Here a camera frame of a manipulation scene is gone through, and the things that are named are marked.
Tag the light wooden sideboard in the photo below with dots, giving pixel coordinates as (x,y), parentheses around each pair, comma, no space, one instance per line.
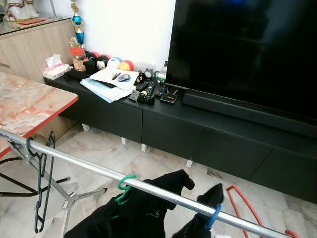
(34,49)

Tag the blue gold trophy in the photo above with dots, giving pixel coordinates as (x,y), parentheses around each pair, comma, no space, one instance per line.
(78,29)

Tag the green plastic hanger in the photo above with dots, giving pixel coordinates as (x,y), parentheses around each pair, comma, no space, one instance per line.
(124,196)

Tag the black shirt white logo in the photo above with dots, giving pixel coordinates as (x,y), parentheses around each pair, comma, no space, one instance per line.
(210,194)

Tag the white ceramic figurine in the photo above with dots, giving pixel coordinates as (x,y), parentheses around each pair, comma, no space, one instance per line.
(22,9)

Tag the red plastic hanger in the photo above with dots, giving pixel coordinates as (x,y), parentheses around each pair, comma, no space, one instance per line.
(236,187)

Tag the large black television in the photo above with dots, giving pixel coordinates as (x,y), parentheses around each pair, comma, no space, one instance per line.
(237,49)

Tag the silver metal clothes rack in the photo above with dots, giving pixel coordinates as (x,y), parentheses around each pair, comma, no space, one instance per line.
(79,162)

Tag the red ball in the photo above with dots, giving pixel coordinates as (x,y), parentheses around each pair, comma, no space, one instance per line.
(131,64)

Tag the stack of white papers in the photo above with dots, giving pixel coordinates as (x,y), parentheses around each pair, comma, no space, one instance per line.
(106,87)

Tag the blue plastic hanger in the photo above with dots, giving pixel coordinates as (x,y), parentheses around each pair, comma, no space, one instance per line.
(214,216)

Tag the brown jar red lid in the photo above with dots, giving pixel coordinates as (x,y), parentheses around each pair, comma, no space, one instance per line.
(79,63)

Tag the black soundbar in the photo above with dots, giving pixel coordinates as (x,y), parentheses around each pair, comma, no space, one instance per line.
(237,110)

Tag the small black box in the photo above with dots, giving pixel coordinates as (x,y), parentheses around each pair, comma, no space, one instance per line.
(169,97)

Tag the black low tv console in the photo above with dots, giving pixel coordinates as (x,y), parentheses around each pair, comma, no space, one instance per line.
(163,134)

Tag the black t-shirt green logo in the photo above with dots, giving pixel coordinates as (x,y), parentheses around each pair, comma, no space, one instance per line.
(133,218)

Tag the marble folding table red edge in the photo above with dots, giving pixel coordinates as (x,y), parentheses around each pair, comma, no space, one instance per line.
(29,104)

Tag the pink white tissue box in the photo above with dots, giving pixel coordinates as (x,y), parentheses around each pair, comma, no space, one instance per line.
(55,70)

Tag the black plush toy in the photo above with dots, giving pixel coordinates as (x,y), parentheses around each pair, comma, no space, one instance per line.
(91,64)

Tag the grey computer mouse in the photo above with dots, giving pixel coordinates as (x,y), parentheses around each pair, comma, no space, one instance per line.
(124,78)

